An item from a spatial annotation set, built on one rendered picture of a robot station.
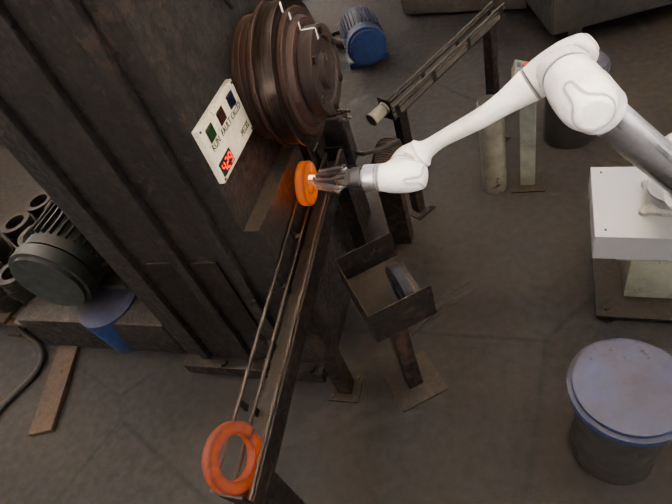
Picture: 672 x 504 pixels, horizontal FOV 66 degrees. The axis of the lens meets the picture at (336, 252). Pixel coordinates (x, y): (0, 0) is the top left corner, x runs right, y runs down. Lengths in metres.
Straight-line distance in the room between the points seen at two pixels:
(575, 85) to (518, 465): 1.25
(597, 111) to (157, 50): 1.06
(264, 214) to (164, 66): 0.54
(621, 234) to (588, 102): 0.71
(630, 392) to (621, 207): 0.70
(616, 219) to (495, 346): 0.67
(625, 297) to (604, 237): 0.46
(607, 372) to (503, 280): 0.85
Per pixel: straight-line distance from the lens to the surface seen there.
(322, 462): 2.12
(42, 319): 2.97
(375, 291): 1.68
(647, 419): 1.65
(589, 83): 1.41
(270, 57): 1.59
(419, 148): 1.80
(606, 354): 1.73
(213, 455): 1.44
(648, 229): 2.02
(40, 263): 2.54
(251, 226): 1.65
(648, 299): 2.38
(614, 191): 2.15
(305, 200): 1.76
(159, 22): 1.44
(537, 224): 2.64
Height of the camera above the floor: 1.90
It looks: 45 degrees down
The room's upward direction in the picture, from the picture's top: 21 degrees counter-clockwise
